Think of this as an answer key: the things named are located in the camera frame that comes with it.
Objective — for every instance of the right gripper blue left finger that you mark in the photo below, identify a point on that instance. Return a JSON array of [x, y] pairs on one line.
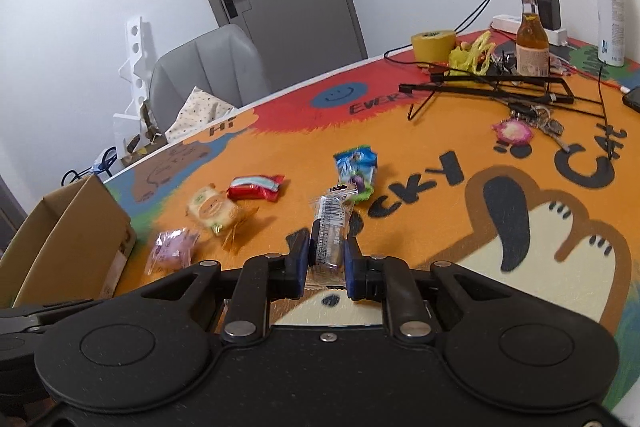
[[296, 263]]

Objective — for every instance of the black charger plug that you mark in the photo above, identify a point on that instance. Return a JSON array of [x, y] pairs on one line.
[[550, 14]]

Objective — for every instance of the yellow tape roll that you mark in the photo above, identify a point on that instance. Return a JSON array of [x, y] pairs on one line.
[[433, 46]]

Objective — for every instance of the red teal snack packet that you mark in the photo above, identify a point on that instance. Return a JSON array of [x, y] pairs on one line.
[[255, 187]]

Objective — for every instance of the yellow plastic bag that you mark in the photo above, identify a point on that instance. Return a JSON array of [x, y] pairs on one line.
[[472, 58]]

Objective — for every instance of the pink keychain with keys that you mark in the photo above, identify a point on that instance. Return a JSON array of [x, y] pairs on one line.
[[524, 119]]

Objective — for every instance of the blue green candy packet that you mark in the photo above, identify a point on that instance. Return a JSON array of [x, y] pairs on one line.
[[356, 171]]

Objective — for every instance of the cream dotted cushion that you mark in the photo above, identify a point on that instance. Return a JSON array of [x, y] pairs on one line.
[[199, 110]]

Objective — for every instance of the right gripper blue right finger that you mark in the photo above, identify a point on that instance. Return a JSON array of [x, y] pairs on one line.
[[355, 270]]

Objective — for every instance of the yellow biscuit packet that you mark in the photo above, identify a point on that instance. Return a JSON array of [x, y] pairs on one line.
[[214, 210]]

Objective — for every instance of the black wire stand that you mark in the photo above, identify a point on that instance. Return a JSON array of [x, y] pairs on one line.
[[550, 91]]

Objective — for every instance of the black metal shoe rack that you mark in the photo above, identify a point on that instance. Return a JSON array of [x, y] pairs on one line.
[[103, 164]]

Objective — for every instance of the white perforated shelf board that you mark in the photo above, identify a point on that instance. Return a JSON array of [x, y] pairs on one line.
[[135, 71]]

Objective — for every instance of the colourful cat table mat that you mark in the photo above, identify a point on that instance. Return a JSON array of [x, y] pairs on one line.
[[556, 218]]

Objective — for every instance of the white spray bottle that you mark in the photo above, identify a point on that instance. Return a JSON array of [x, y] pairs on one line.
[[611, 32]]

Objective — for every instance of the purple round snack packet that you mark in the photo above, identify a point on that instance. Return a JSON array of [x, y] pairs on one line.
[[172, 251]]

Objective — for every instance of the clear snack bar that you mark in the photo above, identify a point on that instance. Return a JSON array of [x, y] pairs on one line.
[[328, 235]]

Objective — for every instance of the black smartphone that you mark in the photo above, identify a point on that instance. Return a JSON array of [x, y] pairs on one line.
[[632, 99]]

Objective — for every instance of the brown cardboard box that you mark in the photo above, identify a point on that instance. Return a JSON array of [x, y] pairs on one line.
[[75, 244]]

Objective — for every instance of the small amber glass bottle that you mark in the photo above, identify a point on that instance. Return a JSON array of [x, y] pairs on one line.
[[532, 44]]

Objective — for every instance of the brown SF paper bag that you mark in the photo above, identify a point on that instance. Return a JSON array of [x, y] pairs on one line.
[[146, 141]]

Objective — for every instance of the grey padded chair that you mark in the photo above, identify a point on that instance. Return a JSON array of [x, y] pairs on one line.
[[223, 62]]

